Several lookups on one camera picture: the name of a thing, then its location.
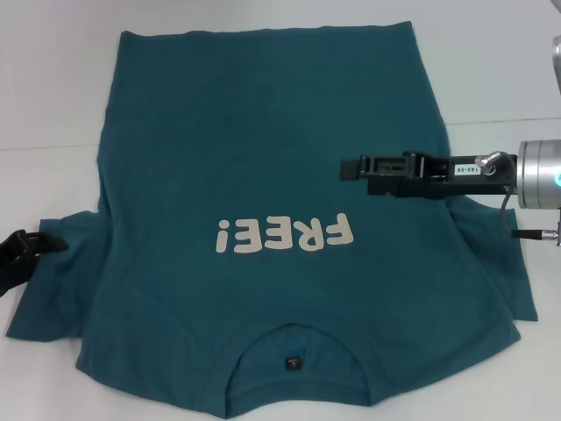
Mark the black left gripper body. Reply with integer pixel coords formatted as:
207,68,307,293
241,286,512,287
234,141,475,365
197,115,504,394
0,230,40,300

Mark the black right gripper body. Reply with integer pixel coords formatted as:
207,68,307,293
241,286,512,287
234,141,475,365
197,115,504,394
423,151,519,199

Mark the teal t-shirt with FREE print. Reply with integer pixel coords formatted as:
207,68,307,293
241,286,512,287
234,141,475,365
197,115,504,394
4,20,541,420

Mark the grey right gripper cable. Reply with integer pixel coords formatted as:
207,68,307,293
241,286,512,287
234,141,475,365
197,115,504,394
476,150,561,247

